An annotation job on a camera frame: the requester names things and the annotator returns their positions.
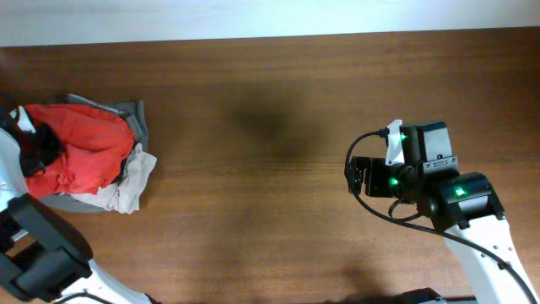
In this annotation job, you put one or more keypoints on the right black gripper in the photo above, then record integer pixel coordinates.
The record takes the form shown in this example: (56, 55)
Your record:
(367, 176)

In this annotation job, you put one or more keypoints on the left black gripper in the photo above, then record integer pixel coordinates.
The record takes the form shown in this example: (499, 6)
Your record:
(32, 149)

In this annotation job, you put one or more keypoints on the orange soccer t-shirt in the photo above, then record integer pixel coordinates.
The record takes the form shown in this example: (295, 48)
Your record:
(95, 143)

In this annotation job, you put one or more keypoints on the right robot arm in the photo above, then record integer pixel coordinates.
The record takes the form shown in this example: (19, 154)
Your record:
(420, 169)

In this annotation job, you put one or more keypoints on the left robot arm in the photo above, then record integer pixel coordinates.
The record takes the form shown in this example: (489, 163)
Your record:
(43, 256)

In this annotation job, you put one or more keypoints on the beige folded shirt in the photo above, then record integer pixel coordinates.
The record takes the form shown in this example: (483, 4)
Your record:
(123, 196)

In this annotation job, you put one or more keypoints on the grey folded shirt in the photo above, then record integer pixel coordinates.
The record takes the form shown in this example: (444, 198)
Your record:
(132, 112)

